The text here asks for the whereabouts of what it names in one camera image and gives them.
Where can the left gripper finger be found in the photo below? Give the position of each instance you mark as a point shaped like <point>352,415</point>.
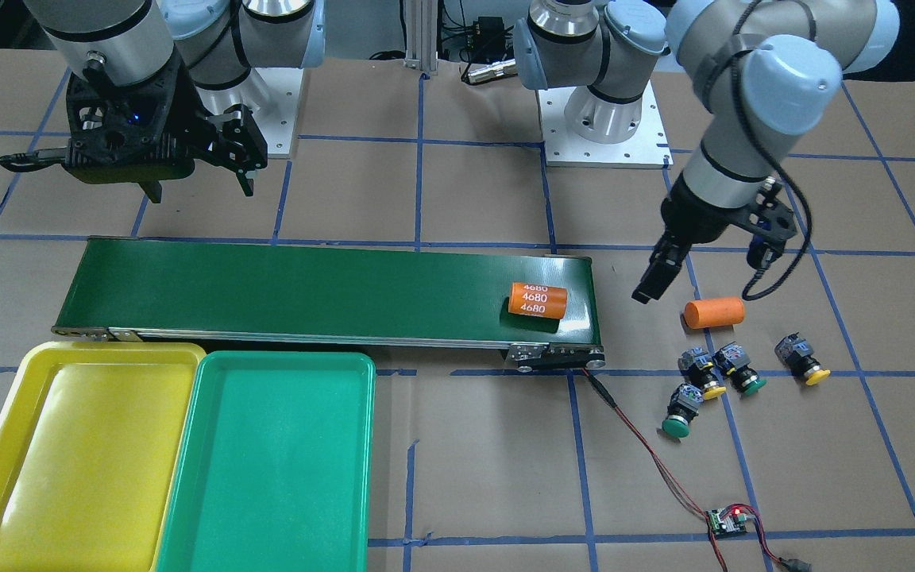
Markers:
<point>663,267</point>

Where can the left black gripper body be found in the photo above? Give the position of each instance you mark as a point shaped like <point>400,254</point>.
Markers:
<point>691,220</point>

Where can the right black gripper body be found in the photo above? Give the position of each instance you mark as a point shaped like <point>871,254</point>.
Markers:
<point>194,119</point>

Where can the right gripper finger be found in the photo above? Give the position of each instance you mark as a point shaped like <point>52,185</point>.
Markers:
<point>246,179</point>
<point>152,190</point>

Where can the plain orange cylinder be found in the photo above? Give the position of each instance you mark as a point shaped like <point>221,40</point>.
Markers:
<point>714,312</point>

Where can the green push button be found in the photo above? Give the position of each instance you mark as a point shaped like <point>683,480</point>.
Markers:
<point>735,364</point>
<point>683,407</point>

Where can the orange cylinder labelled 4680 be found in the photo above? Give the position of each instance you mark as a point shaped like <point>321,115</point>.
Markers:
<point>543,301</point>

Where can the yellow push button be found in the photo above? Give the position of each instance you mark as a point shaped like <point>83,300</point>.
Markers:
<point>699,368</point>
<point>797,355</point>

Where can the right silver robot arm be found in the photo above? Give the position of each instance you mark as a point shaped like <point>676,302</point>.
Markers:
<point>219,42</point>

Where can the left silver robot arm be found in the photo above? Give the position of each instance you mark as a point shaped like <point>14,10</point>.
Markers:
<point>765,70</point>

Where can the green conveyor belt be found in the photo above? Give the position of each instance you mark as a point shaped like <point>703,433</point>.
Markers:
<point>137,289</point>

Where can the small green circuit board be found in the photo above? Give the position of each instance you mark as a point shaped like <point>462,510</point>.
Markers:
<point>728,522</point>

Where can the green plastic tray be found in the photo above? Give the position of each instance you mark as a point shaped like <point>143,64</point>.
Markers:
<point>274,465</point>

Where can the yellow plastic tray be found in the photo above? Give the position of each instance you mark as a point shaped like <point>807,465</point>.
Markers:
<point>89,437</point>

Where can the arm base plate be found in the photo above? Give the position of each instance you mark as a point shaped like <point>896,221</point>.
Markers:
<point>580,130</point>
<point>274,97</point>

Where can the aluminium frame post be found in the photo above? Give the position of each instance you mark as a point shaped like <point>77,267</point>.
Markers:
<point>421,33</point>

